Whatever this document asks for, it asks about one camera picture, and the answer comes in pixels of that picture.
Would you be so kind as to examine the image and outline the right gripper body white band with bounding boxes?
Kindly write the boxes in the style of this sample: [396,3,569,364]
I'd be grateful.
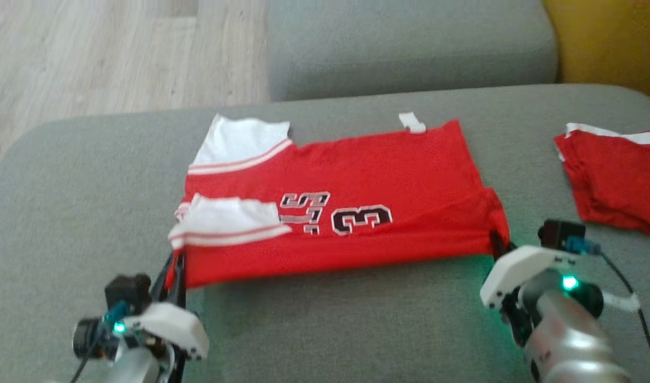
[479,245,578,310]

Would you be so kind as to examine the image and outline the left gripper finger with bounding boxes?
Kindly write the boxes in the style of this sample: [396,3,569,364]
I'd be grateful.
[175,251,188,308]
[151,255,175,305]

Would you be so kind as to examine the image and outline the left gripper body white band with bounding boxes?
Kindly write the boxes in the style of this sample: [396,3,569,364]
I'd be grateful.
[72,302,210,362]

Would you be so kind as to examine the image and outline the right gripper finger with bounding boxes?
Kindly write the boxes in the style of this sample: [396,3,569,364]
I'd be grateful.
[489,230,517,261]

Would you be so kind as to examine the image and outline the red shorts with white stripe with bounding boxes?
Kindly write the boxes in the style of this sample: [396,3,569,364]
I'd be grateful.
[554,122,650,238]

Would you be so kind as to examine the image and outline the red jersey with white sleeves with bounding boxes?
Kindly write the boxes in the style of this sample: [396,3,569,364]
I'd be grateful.
[168,112,512,290]

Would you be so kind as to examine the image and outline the large grey sofa seat cushion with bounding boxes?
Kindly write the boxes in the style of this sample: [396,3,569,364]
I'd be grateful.
[0,84,650,383]

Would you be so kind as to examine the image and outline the yellow sofa backrest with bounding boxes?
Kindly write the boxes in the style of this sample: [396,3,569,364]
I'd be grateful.
[542,0,650,107]

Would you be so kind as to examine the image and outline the teal left camera cable plug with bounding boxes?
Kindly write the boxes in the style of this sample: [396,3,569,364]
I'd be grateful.
[102,301,129,323]

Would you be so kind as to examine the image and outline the teal camera cable plug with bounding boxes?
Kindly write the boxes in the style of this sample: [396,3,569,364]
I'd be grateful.
[565,238,602,257]
[102,301,129,323]

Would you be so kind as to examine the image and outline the teal right camera cable plug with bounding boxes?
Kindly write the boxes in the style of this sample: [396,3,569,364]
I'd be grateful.
[565,238,602,257]

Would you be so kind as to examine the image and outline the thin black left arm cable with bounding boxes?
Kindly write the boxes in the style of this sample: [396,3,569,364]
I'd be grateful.
[69,324,110,383]

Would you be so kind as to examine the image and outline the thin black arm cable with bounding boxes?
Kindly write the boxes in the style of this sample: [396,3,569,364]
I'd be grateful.
[596,250,650,376]
[69,324,110,383]

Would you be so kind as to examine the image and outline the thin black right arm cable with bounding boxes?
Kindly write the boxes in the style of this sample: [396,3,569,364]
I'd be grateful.
[596,250,650,376]

